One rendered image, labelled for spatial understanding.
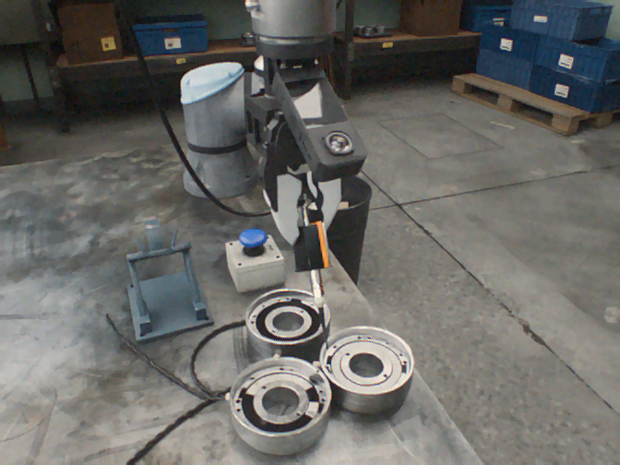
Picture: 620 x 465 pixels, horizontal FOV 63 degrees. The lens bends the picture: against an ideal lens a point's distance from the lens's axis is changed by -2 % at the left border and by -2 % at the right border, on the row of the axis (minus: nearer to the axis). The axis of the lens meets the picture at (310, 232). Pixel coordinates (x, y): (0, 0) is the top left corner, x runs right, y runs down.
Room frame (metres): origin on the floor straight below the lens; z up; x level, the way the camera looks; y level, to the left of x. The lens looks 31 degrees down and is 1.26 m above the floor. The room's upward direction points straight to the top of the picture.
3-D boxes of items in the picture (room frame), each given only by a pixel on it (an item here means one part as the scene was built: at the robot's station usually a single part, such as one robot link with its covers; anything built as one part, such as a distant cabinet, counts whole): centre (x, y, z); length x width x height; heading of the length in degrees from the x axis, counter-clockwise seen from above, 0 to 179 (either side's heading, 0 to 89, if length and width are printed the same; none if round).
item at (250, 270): (0.64, 0.08, 0.82); 0.08 x 0.07 x 0.05; 20
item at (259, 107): (0.50, 0.02, 1.11); 0.09 x 0.08 x 0.12; 27
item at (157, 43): (3.97, 1.03, 0.56); 0.52 x 0.38 x 0.22; 107
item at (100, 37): (3.76, 1.53, 0.64); 0.49 x 0.40 x 0.37; 115
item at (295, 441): (0.37, 0.03, 0.82); 0.10 x 0.10 x 0.04
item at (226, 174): (0.96, 0.18, 0.85); 0.15 x 0.15 x 0.10
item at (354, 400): (0.42, -0.06, 0.82); 0.10 x 0.10 x 0.04
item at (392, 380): (0.42, -0.06, 0.82); 0.08 x 0.08 x 0.02
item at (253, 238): (0.63, 0.08, 0.85); 0.04 x 0.04 x 0.05
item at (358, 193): (1.68, -0.05, 0.21); 0.34 x 0.34 x 0.43
